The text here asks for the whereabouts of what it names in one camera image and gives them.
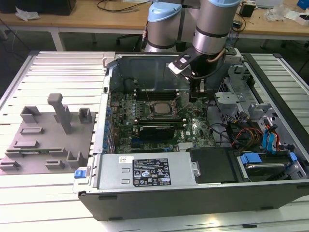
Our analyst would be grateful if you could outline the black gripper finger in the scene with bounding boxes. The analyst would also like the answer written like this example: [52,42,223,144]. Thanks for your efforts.
[189,79,206,103]

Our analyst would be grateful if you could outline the wooden desk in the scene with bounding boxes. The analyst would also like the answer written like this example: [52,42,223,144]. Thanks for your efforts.
[0,0,309,34]

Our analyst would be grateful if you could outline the black RAM slot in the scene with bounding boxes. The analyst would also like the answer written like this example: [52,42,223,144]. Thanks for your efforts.
[134,123,187,129]
[133,95,180,101]
[134,116,187,120]
[133,90,180,96]
[133,93,180,98]
[134,118,187,123]
[133,88,180,93]
[134,121,187,125]

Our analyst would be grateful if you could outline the grey power supply unit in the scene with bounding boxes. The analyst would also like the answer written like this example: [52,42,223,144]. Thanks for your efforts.
[96,153,197,191]

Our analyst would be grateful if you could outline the crumpled white paper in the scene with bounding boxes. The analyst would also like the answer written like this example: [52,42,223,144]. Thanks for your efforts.
[14,6,41,21]

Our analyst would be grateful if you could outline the black graphics card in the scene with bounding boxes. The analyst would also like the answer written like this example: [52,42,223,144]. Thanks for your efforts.
[135,124,176,141]

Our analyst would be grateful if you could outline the silver chipset heatsink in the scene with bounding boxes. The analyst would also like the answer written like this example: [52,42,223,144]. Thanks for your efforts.
[178,142,196,152]

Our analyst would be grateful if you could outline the CPU socket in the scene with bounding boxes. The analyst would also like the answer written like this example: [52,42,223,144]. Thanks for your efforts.
[149,100,175,119]

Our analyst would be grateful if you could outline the flat grey device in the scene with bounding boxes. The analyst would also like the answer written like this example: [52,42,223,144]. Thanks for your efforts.
[255,0,283,7]

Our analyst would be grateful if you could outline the clear plastic bag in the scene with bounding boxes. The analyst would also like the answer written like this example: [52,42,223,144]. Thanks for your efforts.
[263,3,300,24]

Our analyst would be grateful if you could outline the black grey PC case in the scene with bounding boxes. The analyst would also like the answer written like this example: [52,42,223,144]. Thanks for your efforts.
[72,52,309,222]

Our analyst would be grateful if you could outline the blue disk carrier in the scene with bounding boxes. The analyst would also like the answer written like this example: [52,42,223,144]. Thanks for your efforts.
[238,151,299,182]

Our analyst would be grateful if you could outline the silver CPU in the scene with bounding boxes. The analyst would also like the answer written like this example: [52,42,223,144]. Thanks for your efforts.
[154,102,170,115]

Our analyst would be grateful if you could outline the grey parts rack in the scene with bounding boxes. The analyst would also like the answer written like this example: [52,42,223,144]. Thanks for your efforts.
[0,93,97,174]

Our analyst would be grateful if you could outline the grey metal disk bay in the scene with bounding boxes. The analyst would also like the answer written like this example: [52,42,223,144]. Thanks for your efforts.
[213,64,278,126]

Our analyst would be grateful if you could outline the black plastic shroud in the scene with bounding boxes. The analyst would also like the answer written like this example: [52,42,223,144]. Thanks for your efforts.
[189,147,239,184]

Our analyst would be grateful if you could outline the green motherboard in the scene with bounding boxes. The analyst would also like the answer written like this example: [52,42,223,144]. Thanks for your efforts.
[110,90,218,155]

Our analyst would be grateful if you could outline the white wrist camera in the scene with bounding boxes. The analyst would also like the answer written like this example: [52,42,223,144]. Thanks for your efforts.
[168,47,194,76]

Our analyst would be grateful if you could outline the metal socket cover frame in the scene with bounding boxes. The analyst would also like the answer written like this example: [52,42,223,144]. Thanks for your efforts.
[174,87,193,115]

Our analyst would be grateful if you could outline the red yellow power wires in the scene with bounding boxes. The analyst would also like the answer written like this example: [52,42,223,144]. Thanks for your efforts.
[231,128,264,147]

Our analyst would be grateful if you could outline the black cable bundle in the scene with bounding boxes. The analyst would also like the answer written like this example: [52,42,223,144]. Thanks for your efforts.
[205,95,236,148]

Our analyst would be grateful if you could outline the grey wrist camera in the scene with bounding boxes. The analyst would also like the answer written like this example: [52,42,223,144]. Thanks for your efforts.
[225,47,242,64]

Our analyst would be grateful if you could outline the blue flat data wire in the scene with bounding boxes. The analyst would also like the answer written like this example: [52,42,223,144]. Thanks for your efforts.
[262,123,280,155]

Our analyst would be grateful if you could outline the white box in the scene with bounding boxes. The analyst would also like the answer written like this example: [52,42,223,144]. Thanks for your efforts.
[296,13,309,26]

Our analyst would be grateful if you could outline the black monitor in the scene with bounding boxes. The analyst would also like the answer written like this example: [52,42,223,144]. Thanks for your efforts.
[0,0,77,15]

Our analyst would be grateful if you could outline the hard disk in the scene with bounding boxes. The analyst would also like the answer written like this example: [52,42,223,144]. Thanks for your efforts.
[245,163,287,182]

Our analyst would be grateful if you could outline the small black box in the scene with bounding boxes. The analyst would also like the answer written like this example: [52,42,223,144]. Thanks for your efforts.
[239,2,256,18]

